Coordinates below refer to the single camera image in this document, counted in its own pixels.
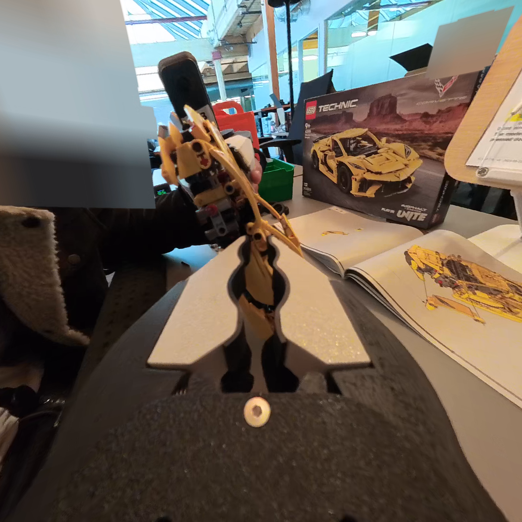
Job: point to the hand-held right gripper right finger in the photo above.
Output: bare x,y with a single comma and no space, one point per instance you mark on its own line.
322,318

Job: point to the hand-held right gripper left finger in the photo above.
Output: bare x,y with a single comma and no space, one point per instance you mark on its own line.
191,318

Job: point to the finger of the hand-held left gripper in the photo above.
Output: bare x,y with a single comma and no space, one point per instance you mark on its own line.
163,131
175,121

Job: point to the yellow toy brick car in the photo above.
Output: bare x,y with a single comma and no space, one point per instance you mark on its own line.
191,163

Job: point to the instruction booklet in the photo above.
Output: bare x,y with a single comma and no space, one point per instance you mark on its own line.
367,240

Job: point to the person's left forearm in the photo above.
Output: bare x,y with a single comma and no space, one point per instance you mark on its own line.
163,228

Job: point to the grey desk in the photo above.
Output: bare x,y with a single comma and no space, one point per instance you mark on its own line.
497,448

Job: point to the person's left hand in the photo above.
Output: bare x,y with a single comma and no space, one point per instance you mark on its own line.
257,173

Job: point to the black device green display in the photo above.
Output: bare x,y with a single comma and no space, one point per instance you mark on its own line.
162,191

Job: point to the perforated grey panel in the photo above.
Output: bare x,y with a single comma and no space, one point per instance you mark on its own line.
134,293

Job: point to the red storage bin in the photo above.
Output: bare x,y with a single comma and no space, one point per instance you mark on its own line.
240,122

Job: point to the black floor lamp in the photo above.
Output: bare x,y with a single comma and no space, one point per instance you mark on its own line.
289,61

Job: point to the black office chair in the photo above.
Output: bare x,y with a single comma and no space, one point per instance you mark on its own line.
285,144

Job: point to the green storage bin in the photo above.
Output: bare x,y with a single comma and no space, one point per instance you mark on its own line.
277,179

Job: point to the black toy tyre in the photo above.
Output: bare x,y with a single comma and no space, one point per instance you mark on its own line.
275,208

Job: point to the toy car box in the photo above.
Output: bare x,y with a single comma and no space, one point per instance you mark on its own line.
408,122

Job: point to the wooden sign board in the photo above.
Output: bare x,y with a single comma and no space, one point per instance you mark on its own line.
469,134

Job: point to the white paper notice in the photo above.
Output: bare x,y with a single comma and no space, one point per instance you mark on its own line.
501,134

